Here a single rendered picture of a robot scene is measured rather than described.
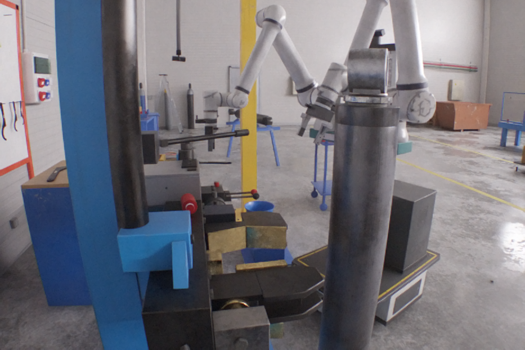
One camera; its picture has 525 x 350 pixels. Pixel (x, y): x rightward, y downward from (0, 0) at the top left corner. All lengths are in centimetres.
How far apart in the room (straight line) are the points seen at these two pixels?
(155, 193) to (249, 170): 239
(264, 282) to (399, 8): 126
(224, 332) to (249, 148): 292
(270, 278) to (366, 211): 37
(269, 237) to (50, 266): 175
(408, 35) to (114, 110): 125
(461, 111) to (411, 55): 1156
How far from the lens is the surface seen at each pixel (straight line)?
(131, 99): 79
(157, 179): 130
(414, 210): 218
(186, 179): 129
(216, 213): 131
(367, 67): 103
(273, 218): 132
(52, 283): 267
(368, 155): 101
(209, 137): 115
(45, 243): 252
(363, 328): 135
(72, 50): 94
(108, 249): 103
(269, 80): 1196
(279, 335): 156
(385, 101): 104
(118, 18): 80
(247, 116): 351
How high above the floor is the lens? 153
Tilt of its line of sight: 12 degrees down
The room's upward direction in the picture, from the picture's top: straight up
